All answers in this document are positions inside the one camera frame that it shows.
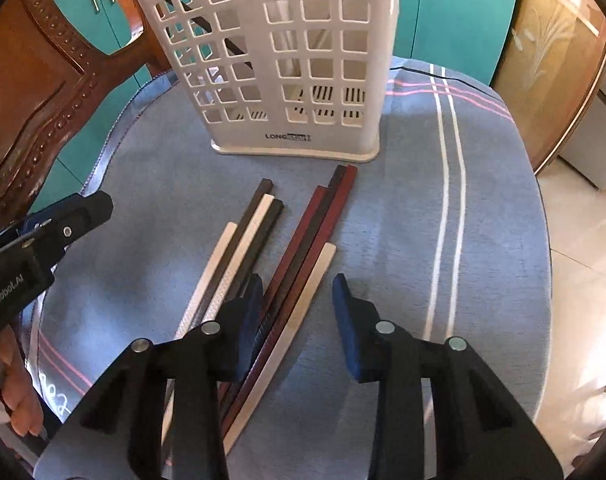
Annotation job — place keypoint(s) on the dark brown chopstick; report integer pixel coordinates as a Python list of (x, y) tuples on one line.
[(201, 22), (248, 220)]

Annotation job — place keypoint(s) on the white chopstick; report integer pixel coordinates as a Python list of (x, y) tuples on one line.
[(210, 270), (305, 305), (241, 247)]

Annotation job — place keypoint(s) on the white plastic utensil basket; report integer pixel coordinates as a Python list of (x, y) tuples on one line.
[(333, 140)]

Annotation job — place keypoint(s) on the etched glass door wooden frame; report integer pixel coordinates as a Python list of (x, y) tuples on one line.
[(543, 60)]

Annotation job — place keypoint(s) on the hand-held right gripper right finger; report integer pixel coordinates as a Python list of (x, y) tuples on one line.
[(345, 320)]

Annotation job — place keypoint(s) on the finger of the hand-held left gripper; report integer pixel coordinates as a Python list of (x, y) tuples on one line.
[(78, 222)]

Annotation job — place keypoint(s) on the red-brown chopstick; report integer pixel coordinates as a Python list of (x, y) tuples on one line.
[(307, 220), (330, 220)]

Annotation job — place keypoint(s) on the grey drawer unit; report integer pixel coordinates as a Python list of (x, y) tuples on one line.
[(593, 160)]

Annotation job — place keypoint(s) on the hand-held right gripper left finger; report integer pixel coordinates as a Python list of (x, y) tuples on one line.
[(253, 310)]

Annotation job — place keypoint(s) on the carved wooden chair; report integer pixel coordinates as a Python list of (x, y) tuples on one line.
[(23, 85)]

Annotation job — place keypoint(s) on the person's left hand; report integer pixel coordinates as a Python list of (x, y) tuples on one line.
[(20, 395)]

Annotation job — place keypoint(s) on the blue striped tablecloth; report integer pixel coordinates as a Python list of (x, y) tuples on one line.
[(383, 235)]

